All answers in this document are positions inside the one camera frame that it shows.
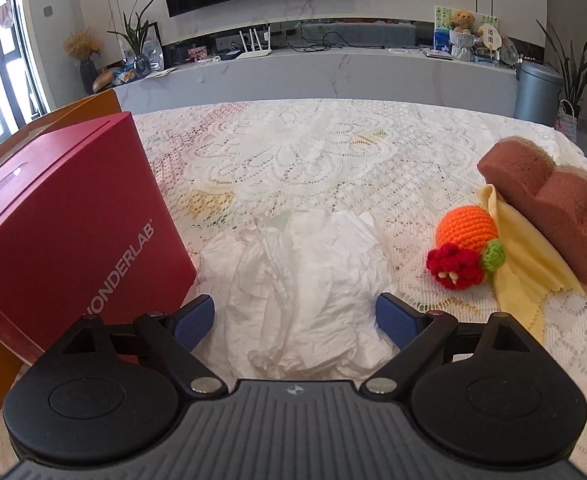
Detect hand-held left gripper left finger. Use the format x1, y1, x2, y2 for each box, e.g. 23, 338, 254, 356
48, 294, 229, 399

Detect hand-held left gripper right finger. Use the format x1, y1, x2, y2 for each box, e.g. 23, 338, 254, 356
360, 292, 542, 397

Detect white tissue paper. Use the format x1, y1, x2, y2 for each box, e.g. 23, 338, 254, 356
198, 209, 395, 380

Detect orange crochet toy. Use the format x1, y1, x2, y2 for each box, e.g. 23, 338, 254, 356
425, 204, 507, 291

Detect yellow cloth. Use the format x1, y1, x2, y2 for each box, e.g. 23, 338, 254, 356
475, 184, 587, 347

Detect red box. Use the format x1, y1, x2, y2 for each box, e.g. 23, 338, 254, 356
0, 112, 198, 367

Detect white lace tablecloth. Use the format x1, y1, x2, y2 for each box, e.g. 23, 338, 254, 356
0, 98, 587, 480

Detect brown sponge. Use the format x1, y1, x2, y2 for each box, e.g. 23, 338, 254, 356
477, 135, 587, 295

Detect grey marble television console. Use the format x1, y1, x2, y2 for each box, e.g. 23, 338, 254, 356
111, 19, 521, 117

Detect blue snack packets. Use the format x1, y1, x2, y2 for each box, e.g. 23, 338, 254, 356
114, 57, 150, 86

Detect bread loaf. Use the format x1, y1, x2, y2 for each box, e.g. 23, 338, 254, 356
94, 66, 125, 93

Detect woven basket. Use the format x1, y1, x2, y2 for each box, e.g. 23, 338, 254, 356
554, 99, 581, 144

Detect blue-grey trash bin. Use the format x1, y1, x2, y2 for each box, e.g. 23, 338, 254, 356
512, 61, 565, 127

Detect clear water bottle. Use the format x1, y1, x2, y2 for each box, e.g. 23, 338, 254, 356
141, 40, 165, 72

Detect white router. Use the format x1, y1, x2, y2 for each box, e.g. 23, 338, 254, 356
235, 28, 274, 61

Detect dried yellow flowers in vase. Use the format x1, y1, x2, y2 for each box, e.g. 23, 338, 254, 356
64, 28, 102, 96

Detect teddy bear in knit cup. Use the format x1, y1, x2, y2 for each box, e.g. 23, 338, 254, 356
447, 8, 478, 62

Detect green plant in pot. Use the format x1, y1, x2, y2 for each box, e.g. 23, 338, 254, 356
106, 0, 160, 70

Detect painted picture card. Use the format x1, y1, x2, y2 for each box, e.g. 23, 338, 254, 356
433, 5, 500, 58

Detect tall leafy floor plant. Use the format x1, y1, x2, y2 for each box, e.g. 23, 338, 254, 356
535, 19, 587, 113

